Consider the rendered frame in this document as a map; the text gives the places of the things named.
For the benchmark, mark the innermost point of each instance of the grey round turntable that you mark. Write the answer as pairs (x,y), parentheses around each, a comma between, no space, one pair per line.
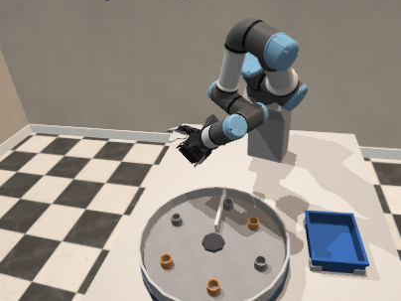
(214,243)

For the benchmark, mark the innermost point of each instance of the blue open-top crate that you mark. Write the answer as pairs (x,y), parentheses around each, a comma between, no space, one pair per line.
(337,246)

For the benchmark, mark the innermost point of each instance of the bronze bushing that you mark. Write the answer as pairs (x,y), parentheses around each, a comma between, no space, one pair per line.
(164,257)
(252,221)
(213,292)

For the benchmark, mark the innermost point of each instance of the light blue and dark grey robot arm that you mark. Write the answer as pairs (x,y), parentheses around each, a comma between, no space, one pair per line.
(269,46)

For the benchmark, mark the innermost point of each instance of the grey metal bushing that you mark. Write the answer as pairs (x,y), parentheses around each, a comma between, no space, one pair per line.
(260,267)
(228,204)
(176,219)

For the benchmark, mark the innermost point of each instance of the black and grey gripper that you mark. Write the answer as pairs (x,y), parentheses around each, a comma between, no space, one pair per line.
(194,140)

